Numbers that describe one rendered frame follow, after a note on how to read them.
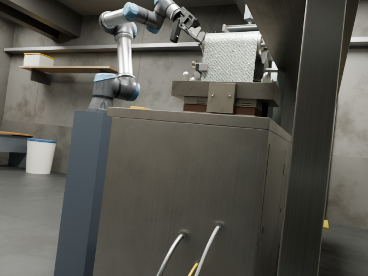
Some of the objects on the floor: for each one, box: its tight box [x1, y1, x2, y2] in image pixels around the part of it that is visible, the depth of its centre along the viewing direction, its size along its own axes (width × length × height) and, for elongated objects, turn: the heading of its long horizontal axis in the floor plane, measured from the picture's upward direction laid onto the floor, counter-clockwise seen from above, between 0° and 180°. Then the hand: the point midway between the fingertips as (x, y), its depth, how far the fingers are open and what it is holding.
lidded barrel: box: [26, 138, 57, 174], centre depth 572 cm, size 51×49×60 cm
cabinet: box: [93, 117, 291, 276], centre depth 229 cm, size 252×64×86 cm
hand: (199, 42), depth 152 cm, fingers open, 3 cm apart
